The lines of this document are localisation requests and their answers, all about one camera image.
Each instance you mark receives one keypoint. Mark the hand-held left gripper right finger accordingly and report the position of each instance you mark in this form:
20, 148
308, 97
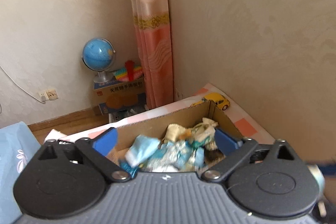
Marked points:
225, 143

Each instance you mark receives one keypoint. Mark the pink white checkered tablecloth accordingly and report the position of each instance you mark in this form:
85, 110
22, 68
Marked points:
244, 127

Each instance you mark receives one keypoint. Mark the yellow toy car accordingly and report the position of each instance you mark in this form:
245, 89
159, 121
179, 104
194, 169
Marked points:
215, 99

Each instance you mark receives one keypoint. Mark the white wall socket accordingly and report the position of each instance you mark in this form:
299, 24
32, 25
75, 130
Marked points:
52, 94
42, 96

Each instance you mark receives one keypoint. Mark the blue globe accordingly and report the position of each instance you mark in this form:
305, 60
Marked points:
98, 54

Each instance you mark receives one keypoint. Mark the brown cardboard box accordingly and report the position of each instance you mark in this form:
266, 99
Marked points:
157, 119

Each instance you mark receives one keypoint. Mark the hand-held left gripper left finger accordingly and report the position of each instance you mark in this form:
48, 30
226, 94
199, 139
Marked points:
105, 141

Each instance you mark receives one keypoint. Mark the red object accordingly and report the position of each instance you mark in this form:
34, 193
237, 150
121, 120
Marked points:
129, 69

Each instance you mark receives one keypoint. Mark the blue printed cardboard carton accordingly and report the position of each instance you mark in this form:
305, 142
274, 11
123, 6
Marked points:
118, 95

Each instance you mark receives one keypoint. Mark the pink patterned curtain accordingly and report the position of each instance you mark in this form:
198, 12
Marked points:
151, 29

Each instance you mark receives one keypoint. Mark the cream sachet with blue tassel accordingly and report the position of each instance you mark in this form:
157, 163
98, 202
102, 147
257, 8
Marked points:
173, 132

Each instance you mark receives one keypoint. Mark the blue embroidered bedsheet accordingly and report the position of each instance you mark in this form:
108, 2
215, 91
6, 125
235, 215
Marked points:
13, 166

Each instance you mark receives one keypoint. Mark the rainbow pop toy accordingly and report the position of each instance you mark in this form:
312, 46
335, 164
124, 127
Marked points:
119, 75

